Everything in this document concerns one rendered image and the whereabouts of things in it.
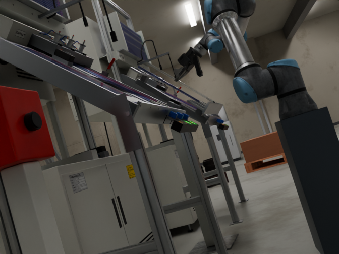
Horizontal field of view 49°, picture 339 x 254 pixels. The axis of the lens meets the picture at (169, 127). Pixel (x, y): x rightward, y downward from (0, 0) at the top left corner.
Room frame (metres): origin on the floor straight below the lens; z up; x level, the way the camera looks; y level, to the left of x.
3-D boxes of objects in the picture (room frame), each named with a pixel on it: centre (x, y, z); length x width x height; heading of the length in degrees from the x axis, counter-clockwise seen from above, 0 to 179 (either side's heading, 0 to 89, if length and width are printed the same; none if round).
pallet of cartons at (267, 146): (5.45, -1.55, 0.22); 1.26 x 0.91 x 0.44; 72
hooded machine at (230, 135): (9.02, -1.15, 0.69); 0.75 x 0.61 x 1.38; 172
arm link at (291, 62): (1.51, -0.51, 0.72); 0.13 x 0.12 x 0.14; 91
